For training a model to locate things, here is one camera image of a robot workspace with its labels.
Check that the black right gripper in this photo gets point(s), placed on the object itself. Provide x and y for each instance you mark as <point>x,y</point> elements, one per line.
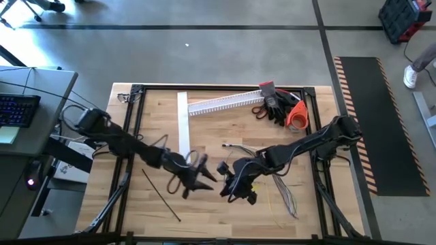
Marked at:
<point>243,178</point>

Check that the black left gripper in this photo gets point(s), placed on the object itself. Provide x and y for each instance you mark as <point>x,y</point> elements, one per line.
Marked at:
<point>184,171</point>

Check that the black zip tie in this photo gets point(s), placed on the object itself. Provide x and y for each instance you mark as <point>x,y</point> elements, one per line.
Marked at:
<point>160,194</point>

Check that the white duct cover strip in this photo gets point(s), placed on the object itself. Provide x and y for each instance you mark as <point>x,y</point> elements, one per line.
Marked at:
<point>183,122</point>

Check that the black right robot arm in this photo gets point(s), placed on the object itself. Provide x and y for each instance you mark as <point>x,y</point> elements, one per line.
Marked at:
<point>306,143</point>

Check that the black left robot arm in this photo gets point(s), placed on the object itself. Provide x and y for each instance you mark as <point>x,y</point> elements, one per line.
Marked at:
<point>129,143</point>

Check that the grey black work glove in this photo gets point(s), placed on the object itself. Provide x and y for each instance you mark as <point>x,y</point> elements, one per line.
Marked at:
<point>291,98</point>
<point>272,102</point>

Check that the white box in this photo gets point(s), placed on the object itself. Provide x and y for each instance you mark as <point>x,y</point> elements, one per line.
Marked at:
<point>73,170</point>

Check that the black floor mat striped edges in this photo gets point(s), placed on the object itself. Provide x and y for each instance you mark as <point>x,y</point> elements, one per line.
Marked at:
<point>381,129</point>

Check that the grey desk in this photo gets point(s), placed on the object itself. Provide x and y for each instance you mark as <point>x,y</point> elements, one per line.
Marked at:
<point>51,102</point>

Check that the black computer mouse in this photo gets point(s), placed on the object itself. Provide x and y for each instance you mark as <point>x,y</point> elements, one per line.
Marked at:
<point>33,175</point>

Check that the black backlit keyboard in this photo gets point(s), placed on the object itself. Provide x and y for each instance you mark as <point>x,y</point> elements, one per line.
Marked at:
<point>17,110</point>

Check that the pale green note pad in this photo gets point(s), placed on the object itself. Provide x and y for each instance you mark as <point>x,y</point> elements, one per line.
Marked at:
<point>8,134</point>

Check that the grey metal beam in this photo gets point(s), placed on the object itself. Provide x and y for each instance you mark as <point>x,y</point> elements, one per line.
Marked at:
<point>424,112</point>

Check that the black office chair base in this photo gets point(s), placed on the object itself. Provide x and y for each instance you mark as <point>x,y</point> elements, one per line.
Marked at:
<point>51,5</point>

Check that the red black tool box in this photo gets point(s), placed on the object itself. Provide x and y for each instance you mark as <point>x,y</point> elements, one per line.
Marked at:
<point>402,18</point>

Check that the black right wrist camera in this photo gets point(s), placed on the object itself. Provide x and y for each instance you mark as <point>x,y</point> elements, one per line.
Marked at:
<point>223,168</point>

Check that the black aluminium table frame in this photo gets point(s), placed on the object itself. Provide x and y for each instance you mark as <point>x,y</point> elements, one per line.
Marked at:
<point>221,87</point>

